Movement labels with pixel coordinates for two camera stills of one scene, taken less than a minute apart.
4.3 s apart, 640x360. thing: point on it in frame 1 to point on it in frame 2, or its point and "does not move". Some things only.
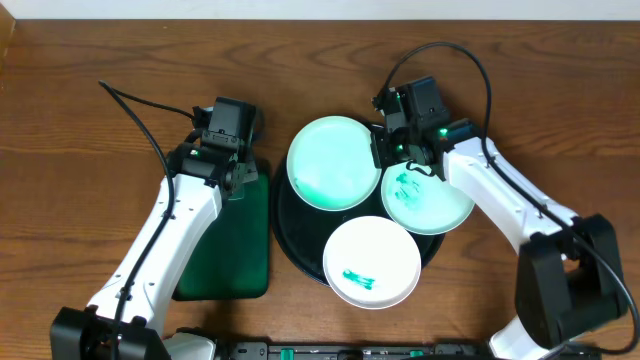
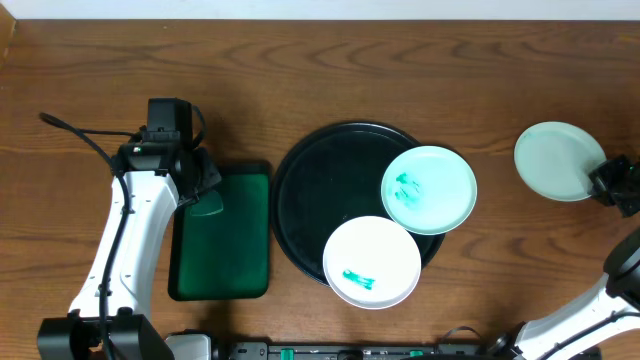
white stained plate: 371,262 does not move
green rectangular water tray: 229,257 does not move
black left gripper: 245,174 to 203,176
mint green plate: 331,164 to 554,160
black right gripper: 380,145 to 600,188
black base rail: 356,351 does not move
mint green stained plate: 420,202 does not move
